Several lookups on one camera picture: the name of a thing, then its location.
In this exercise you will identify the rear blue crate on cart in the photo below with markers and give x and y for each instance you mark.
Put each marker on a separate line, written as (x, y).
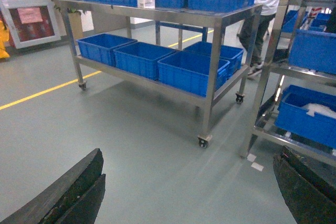
(232, 54)

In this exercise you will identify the person in white shirt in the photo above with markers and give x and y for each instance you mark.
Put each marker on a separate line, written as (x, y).
(268, 13)

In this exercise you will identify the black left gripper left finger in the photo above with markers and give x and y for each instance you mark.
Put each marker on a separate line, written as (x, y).
(75, 197)

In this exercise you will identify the upper blue crate on rack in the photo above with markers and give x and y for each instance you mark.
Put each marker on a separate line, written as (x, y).
(313, 50)

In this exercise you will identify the blue crate on cart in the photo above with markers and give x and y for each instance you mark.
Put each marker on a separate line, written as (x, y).
(100, 47)
(141, 59)
(185, 70)
(232, 54)

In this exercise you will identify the yellow mop bucket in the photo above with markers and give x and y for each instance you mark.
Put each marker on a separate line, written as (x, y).
(4, 37)

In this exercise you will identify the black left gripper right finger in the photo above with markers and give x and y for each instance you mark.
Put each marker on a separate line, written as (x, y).
(307, 186)

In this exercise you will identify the blue crate with white foam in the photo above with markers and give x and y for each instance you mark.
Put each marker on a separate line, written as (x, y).
(294, 115)

